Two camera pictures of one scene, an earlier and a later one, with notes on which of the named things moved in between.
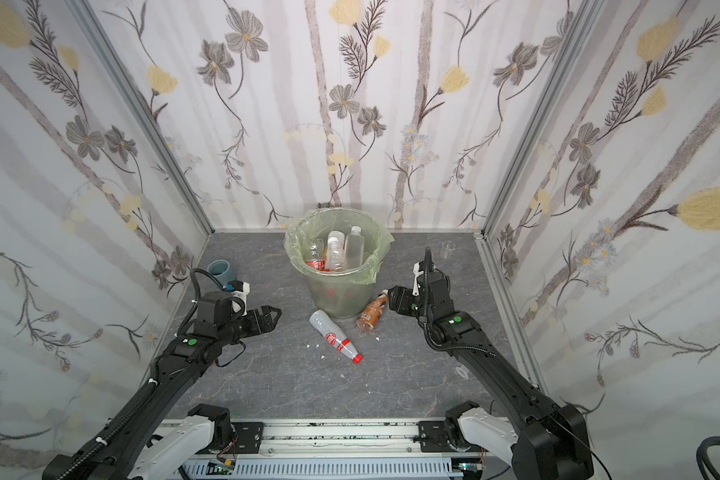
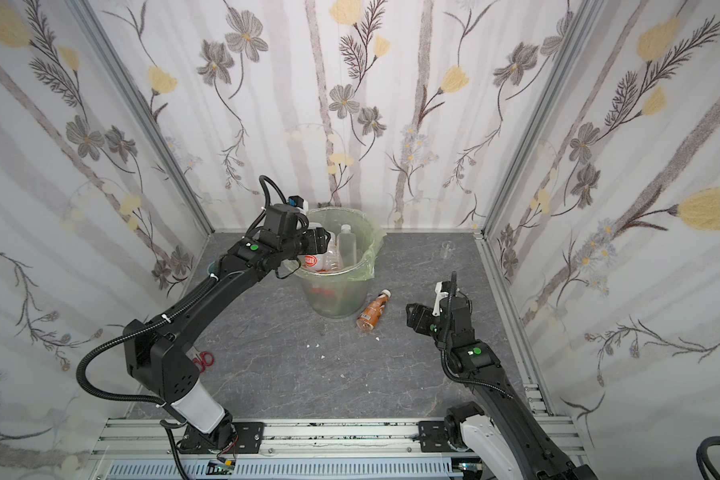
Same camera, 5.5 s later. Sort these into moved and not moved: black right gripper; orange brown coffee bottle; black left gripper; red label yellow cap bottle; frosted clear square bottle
Moved: black left gripper; frosted clear square bottle; black right gripper
Not moved: orange brown coffee bottle; red label yellow cap bottle
